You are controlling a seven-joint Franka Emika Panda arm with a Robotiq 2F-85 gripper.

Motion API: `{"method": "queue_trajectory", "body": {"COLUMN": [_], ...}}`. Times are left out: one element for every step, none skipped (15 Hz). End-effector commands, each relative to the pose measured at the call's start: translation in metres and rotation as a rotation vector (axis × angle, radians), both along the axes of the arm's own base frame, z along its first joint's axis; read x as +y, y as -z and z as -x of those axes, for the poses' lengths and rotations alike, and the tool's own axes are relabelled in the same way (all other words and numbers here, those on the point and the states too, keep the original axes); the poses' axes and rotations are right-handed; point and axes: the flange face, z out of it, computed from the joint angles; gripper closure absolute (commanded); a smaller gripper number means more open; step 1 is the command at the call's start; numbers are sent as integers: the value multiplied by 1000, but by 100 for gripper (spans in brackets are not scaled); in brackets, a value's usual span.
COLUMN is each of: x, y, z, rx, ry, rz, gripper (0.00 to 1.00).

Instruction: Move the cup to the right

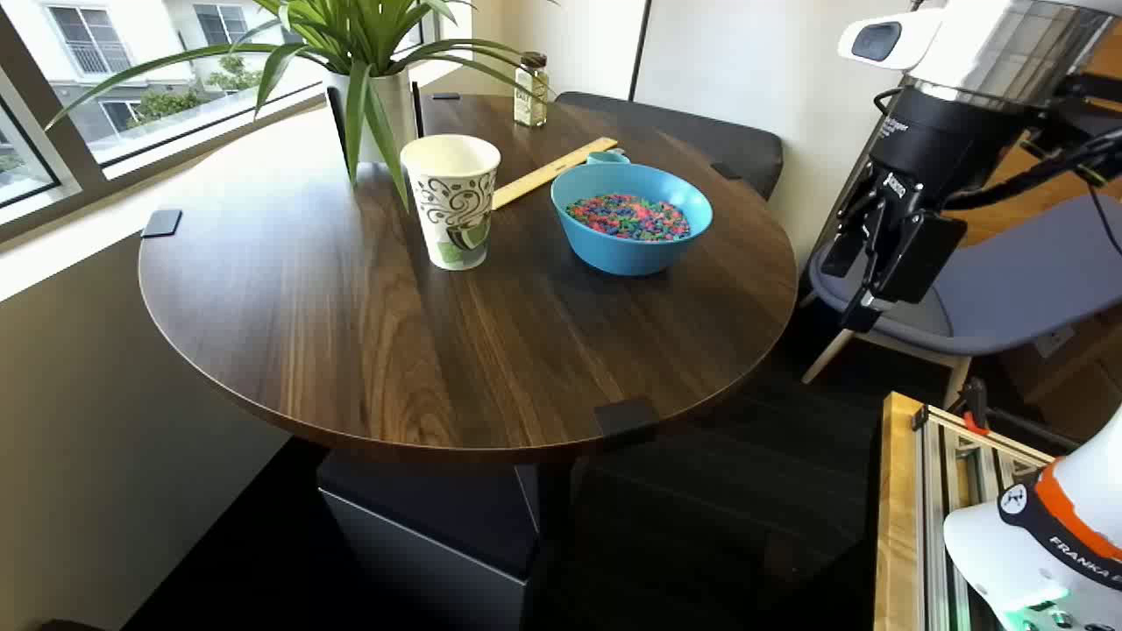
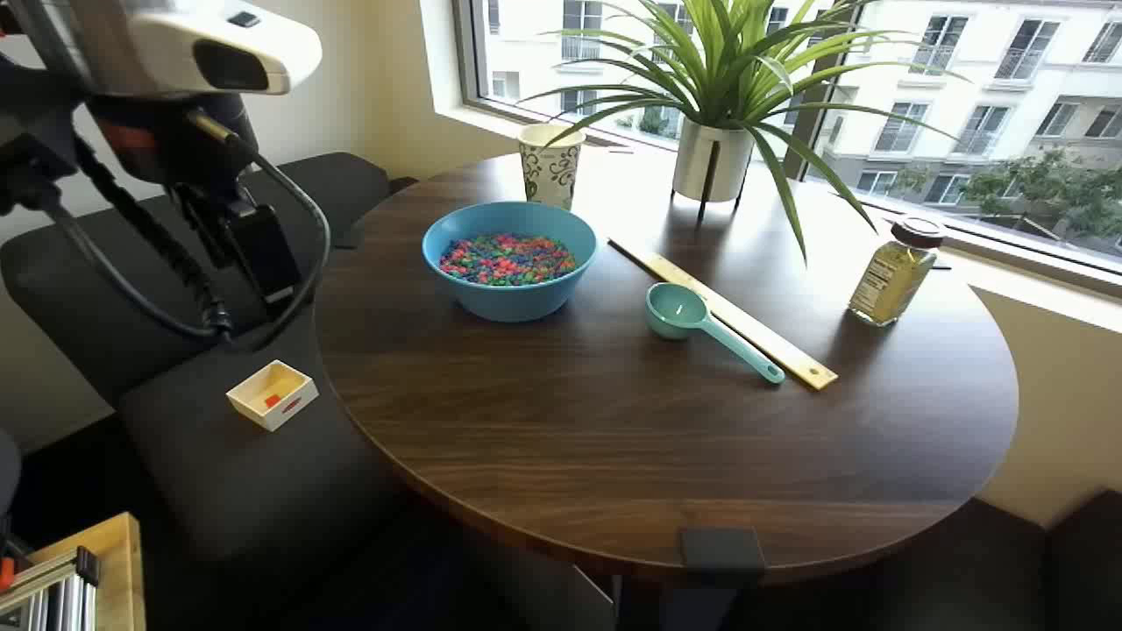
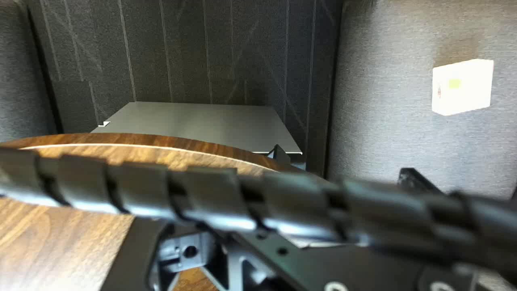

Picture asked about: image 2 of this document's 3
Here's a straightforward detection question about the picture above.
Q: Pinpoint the blue bowl of beads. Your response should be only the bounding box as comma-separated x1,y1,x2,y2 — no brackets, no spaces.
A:
420,201,601,323

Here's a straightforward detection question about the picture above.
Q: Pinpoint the small white box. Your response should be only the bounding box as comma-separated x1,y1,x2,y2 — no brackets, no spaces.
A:
226,360,321,431

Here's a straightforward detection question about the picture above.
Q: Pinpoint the wooden ruler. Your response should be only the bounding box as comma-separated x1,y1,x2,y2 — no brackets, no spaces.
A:
612,238,834,389

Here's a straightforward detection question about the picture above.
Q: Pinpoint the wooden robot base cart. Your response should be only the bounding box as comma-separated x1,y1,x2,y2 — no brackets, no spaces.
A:
0,511,146,631

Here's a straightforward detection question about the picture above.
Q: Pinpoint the white plant pot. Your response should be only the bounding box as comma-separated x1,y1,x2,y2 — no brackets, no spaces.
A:
674,121,753,203

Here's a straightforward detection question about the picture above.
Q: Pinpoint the green potted plant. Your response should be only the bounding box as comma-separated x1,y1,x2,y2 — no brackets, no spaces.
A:
561,0,925,245

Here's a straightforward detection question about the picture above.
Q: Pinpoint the small glass bottle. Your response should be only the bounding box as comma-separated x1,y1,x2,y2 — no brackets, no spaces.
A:
848,217,944,326

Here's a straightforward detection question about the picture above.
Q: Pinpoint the teal measuring scoop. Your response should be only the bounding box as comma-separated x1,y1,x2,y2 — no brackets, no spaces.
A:
646,280,785,386

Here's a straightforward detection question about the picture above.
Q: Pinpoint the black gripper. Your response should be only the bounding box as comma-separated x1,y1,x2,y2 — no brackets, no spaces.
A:
176,180,303,316

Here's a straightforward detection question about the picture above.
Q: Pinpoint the patterned paper cup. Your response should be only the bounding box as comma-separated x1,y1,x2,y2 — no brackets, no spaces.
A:
520,121,582,208

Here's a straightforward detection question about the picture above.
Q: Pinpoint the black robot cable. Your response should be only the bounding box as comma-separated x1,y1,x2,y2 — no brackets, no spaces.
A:
47,114,336,351

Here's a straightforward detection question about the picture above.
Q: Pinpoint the black table clamp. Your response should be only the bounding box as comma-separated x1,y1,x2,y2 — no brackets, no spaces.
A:
678,528,765,586

